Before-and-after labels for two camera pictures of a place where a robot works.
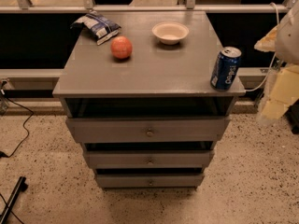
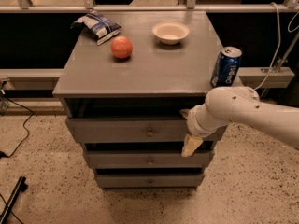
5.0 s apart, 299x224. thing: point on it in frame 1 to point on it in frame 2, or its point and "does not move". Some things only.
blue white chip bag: (100, 26) does not move
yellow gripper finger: (267, 44) to (185, 112)
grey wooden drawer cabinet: (142, 103) does not move
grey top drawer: (192, 129) does not move
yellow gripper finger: (285, 91) to (191, 144)
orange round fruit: (121, 47) does not move
